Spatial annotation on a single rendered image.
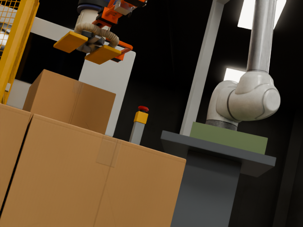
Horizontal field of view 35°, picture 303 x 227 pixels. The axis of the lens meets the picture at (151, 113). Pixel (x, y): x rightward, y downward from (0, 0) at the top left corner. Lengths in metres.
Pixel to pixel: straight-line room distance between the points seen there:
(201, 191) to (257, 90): 0.51
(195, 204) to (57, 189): 1.12
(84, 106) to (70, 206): 1.39
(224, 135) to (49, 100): 0.90
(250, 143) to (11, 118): 1.26
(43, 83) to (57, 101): 0.12
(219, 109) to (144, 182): 1.15
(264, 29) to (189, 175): 0.75
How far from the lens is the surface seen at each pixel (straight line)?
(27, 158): 1.13
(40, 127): 1.13
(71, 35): 2.45
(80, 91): 2.49
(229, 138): 2.13
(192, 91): 5.72
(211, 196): 2.17
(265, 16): 2.28
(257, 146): 2.14
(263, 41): 2.24
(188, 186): 2.17
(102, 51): 2.54
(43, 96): 2.45
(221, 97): 2.28
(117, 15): 2.33
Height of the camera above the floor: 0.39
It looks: 12 degrees up
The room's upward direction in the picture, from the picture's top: 15 degrees clockwise
